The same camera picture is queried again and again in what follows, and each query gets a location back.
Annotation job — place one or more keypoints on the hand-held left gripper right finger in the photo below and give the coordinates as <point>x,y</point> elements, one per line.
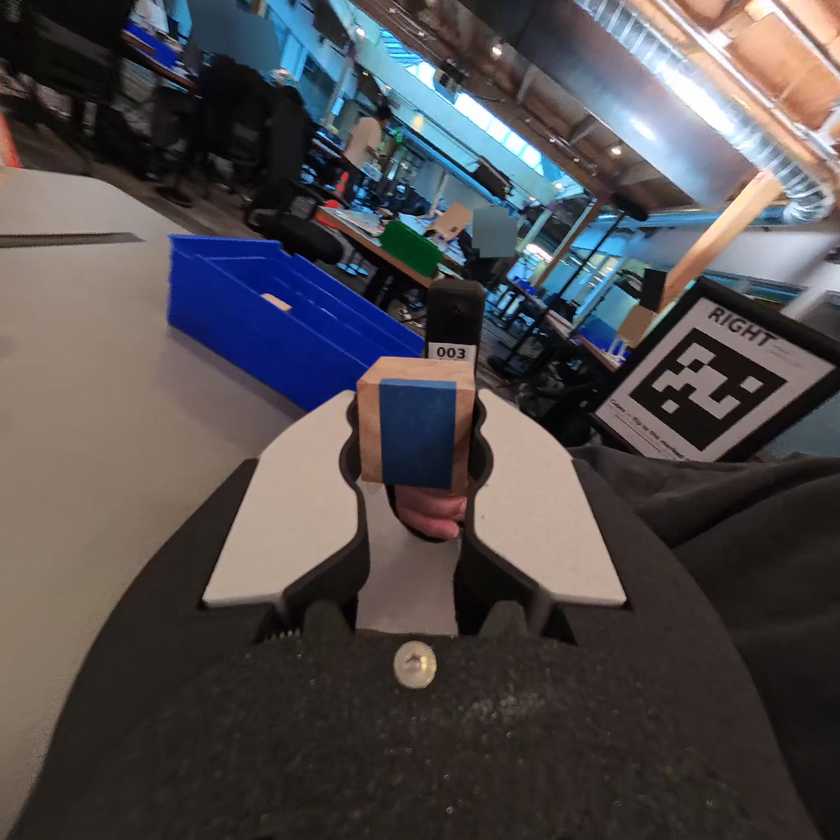
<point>544,525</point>

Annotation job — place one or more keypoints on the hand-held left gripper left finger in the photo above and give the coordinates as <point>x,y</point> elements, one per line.
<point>282,525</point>

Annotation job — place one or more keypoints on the person's right hand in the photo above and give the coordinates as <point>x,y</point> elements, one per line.
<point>433,515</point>

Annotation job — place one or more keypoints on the grey desk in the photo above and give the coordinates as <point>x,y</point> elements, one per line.
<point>98,394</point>

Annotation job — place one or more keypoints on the wide silver ventilation duct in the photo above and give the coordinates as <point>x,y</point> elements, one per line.
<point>722,111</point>

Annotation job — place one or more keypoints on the dark rectangular ceiling duct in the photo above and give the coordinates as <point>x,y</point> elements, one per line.
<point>590,85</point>

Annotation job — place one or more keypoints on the wooden cube blue tape stripe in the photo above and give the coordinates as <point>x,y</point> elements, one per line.
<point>275,302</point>
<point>417,433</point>

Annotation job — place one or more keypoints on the green board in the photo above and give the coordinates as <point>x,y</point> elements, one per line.
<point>410,248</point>

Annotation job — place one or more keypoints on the black office chair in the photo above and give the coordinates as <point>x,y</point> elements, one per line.
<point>289,151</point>

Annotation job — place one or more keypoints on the person's right forearm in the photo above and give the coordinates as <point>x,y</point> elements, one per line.
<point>689,485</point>

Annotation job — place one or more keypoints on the tan board on stand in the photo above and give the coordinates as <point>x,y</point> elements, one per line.
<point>453,220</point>

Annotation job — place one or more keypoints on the blue plastic bin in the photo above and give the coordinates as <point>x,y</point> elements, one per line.
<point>229,328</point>

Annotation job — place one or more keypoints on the dark wooden table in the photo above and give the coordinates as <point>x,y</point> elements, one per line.
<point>354,226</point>

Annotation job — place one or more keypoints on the black and white marker board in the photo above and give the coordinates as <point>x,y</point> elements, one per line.
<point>797,375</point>

